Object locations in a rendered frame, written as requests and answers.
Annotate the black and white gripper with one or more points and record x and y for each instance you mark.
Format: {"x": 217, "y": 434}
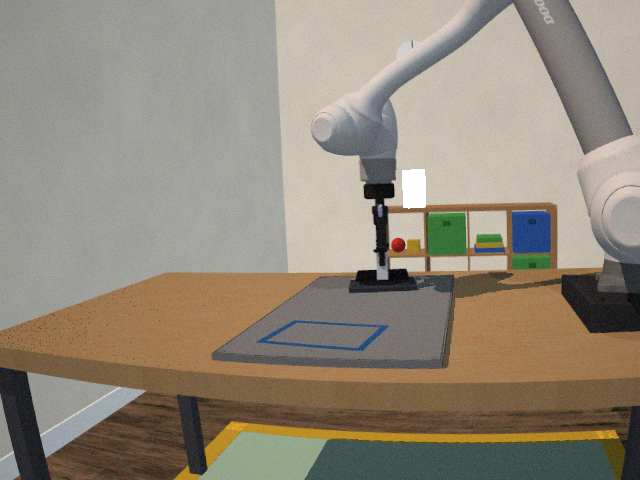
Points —
{"x": 379, "y": 192}

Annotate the blue tape outline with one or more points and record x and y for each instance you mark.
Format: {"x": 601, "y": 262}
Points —
{"x": 360, "y": 348}

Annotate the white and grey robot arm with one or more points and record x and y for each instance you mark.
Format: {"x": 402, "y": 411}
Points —
{"x": 350, "y": 126}

